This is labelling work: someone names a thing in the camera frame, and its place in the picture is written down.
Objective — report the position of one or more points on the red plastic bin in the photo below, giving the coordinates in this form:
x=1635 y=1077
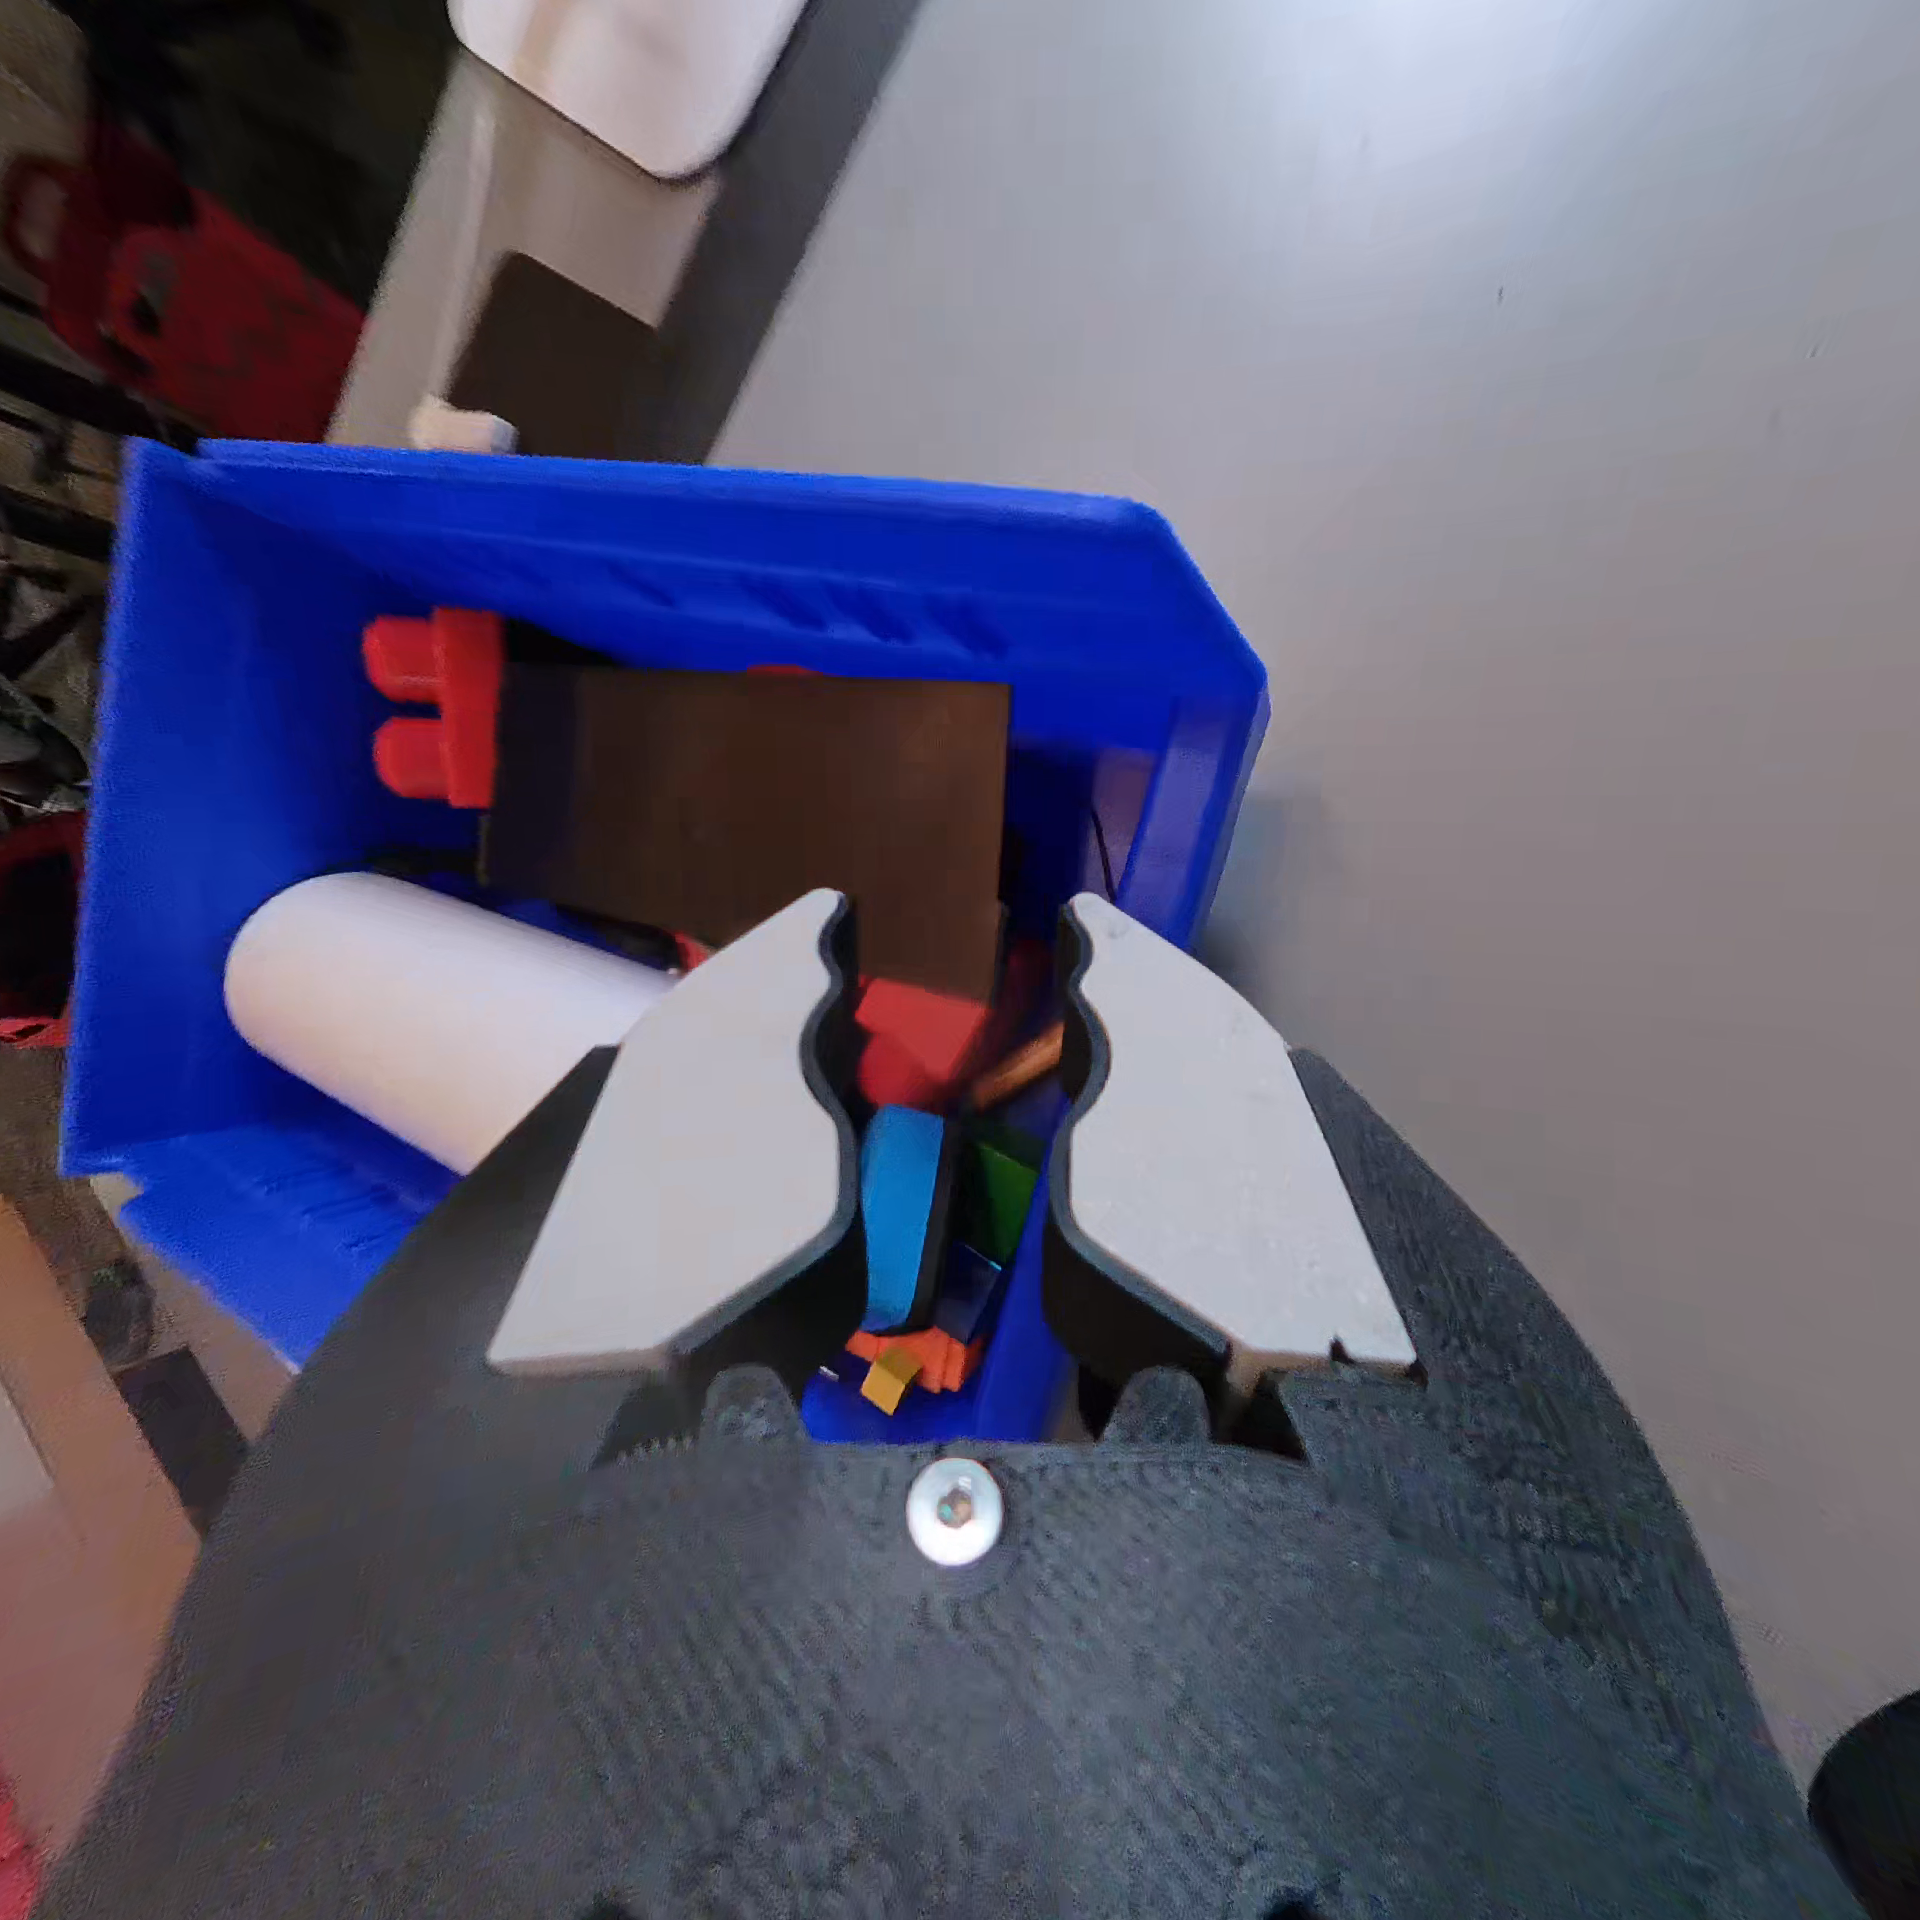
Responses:
x=224 y=330

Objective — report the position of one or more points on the orange toy block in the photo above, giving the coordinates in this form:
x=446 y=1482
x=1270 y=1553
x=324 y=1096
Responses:
x=954 y=1358

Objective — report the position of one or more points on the green toy block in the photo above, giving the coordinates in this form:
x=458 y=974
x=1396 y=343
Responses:
x=996 y=1200

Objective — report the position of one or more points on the white paper roll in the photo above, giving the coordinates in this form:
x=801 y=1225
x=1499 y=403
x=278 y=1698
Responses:
x=420 y=1005

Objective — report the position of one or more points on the blue toy block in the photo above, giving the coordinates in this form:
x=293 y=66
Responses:
x=972 y=1293

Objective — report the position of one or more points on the wooden stick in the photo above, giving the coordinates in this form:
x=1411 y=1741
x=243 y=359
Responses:
x=1019 y=1066

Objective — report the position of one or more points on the red toy block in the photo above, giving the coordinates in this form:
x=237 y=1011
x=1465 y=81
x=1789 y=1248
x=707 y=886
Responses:
x=450 y=721

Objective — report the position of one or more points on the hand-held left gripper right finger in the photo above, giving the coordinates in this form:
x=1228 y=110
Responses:
x=1214 y=1170

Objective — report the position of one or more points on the black office chair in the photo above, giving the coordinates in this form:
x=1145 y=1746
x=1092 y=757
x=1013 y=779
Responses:
x=1874 y=1800

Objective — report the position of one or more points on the yellow toy block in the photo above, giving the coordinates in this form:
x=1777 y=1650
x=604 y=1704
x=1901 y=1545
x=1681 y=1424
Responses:
x=890 y=1381

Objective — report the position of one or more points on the black divider plate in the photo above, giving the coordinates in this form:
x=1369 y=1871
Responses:
x=749 y=810

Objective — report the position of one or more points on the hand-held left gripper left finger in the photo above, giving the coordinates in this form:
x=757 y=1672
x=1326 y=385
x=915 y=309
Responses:
x=675 y=1170

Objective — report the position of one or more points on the blue plastic bin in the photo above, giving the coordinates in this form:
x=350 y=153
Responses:
x=749 y=557

